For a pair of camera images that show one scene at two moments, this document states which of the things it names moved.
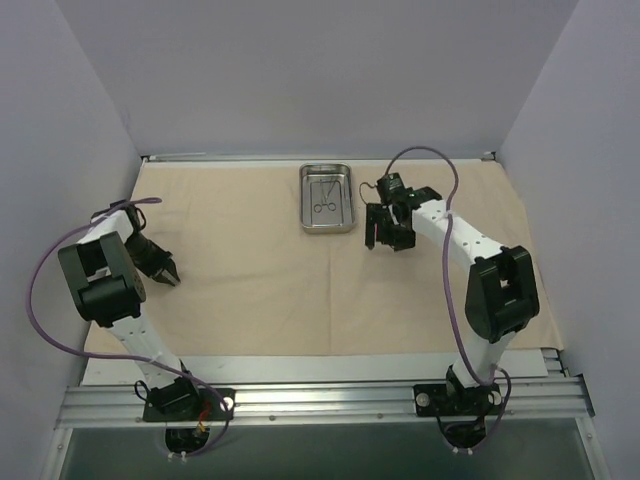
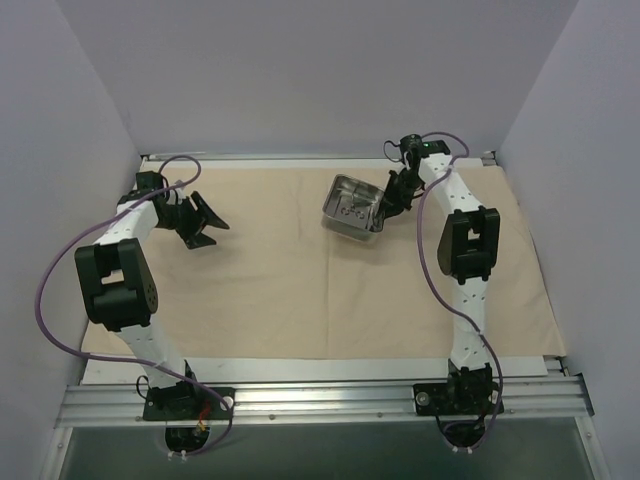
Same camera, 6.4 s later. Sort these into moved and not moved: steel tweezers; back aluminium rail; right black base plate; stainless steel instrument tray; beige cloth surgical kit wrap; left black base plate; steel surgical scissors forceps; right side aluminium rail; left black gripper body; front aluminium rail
Moved: stainless steel instrument tray; steel surgical scissors forceps; left black gripper body; steel tweezers
Not moved: beige cloth surgical kit wrap; front aluminium rail; left black base plate; back aluminium rail; right side aluminium rail; right black base plate
